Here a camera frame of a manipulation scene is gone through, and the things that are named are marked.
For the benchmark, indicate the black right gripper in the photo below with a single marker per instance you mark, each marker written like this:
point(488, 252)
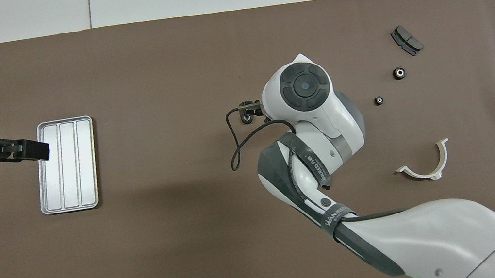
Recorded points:
point(259, 110)

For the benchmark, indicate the small black bearing gear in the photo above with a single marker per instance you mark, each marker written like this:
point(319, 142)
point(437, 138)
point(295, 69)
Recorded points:
point(378, 101)

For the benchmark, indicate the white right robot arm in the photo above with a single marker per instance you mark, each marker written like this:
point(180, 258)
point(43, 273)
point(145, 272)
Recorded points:
point(439, 238)

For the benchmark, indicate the silver metal tray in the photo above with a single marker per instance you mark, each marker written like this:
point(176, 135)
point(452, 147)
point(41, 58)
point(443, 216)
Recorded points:
point(69, 175)

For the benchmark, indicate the brown paper table mat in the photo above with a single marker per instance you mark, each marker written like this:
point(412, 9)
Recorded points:
point(167, 62)

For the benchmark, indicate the short grey brake pad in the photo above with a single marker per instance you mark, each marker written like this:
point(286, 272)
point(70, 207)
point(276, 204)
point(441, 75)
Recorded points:
point(407, 40)

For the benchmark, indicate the white curved plastic bracket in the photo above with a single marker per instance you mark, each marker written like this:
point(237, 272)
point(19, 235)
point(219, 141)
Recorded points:
point(435, 175)

